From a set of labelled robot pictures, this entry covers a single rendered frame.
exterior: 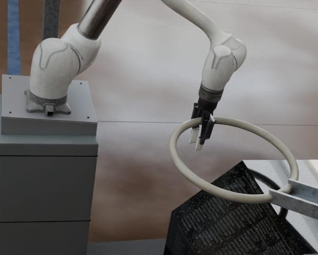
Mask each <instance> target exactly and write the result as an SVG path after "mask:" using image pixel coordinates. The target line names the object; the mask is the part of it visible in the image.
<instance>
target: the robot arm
mask: <svg viewBox="0 0 318 255"><path fill-rule="evenodd" d="M121 1H122V0H93V1H92V2H91V4H90V6H89V7H88V9H87V11H86V12H85V14H84V16H83V17H82V19H81V21H80V22H79V23H76V24H73V25H71V26H70V27H69V28H68V30H67V31H66V32H65V34H64V35H63V36H62V37H61V39H59V38H47V39H45V40H43V41H42V42H40V44H39V45H38V46H37V48H36V50H35V52H34V54H33V58H32V64H31V72H30V89H26V90H25V91H24V94H25V95H26V100H27V107H26V111H27V112H29V113H33V112H43V113H46V115H47V116H53V113H61V114H67V115H69V114H71V109H70V107H69V104H68V99H67V96H68V93H67V92H68V88H69V85H70V84H71V82H72V81H73V79H74V77H75V76H77V75H79V74H81V73H82V72H84V71H85V70H86V69H88V68H89V67H90V66H91V65H92V64H93V63H94V61H95V59H96V57H97V55H98V51H99V49H100V46H101V38H100V35H101V33H102V31H103V30H104V28H105V27H106V25H107V23H108V22H109V20H110V19H111V17H112V16H113V14H114V12H115V11H116V9H117V8H118V6H119V4H120V3H121ZM161 1H162V2H163V3H164V4H166V5H167V6H168V7H169V8H171V9H172V10H173V11H175V12H176V13H178V14H179V15H181V16H183V17H184V18H186V19H187V20H189V21H190V22H192V23H193V24H195V25H196V26H198V27H199V28H200V29H202V30H203V31H204V32H205V34H206V35H207V36H208V38H209V40H210V52H209V53H208V55H207V57H206V60H205V63H204V66H203V70H202V81H201V85H200V89H199V92H198V94H199V100H198V102H195V103H194V109H193V113H192V117H191V119H194V118H198V117H202V120H201V121H202V127H201V135H200V136H199V137H198V141H197V144H196V148H195V151H197V150H202V147H203V144H204V142H205V140H206V139H210V136H211V133H212V130H213V127H214V124H215V123H216V119H214V118H213V111H214V110H215V109H216V107H217V104H218V101H220V100H221V97H222V93H223V91H224V87H225V85H226V84H227V82H228V81H229V80H230V78H231V76H232V74H233V73H234V72H235V71H237V70H238V69H239V68H240V67H241V65H242V64H243V62H244V61H245V58H246V55H247V49H246V46H245V44H244V43H243V42H242V41H241V40H239V39H237V38H234V37H233V36H232V35H231V34H226V33H224V32H223V31H222V30H221V29H220V28H219V27H218V25H217V24H216V23H215V22H214V21H213V20H212V19H210V18H209V17H208V16H207V15H205V14H204V13H203V12H201V11H200V10H199V9H198V8H196V7H195V6H194V5H192V4H191V3H190V2H189V1H187V0H161ZM198 133H199V125H197V126H194V127H192V132H191V137H190V141H189V143H190V144H191V143H195V142H196V140H197V136H198Z"/></svg>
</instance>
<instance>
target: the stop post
mask: <svg viewBox="0 0 318 255"><path fill-rule="evenodd" d="M59 14H60V0H43V11H42V31H41V42H42V41H43V40H45V39H47V38H58V29H59Z"/></svg>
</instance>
